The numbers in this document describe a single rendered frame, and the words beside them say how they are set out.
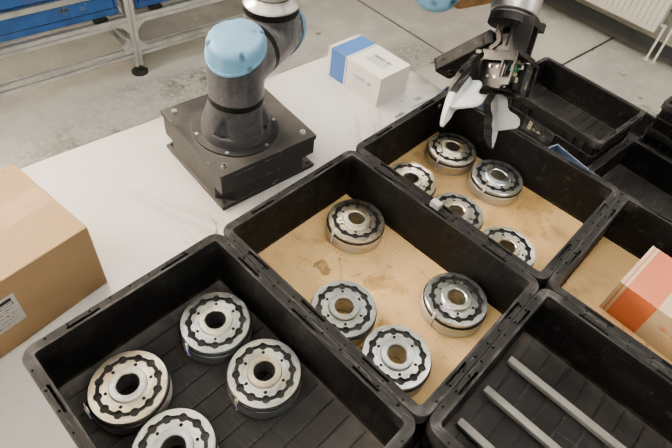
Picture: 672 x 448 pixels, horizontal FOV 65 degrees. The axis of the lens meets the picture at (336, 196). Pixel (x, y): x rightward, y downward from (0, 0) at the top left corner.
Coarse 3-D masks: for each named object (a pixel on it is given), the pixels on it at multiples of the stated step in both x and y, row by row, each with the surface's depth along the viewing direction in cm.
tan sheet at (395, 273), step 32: (320, 224) 96; (288, 256) 91; (320, 256) 91; (352, 256) 92; (384, 256) 93; (416, 256) 93; (384, 288) 88; (416, 288) 89; (384, 320) 84; (416, 320) 84; (448, 352) 81
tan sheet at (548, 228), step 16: (400, 160) 111; (416, 160) 111; (480, 160) 113; (448, 176) 109; (464, 176) 109; (448, 192) 105; (464, 192) 106; (528, 192) 108; (480, 208) 103; (496, 208) 104; (512, 208) 104; (528, 208) 104; (544, 208) 105; (496, 224) 101; (512, 224) 101; (528, 224) 101; (544, 224) 102; (560, 224) 102; (576, 224) 103; (544, 240) 99; (560, 240) 99; (544, 256) 96
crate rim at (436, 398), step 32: (288, 192) 87; (448, 224) 86; (256, 256) 78; (288, 288) 74; (320, 320) 71; (512, 320) 75; (352, 352) 69; (480, 352) 70; (384, 384) 66; (448, 384) 68; (416, 416) 64
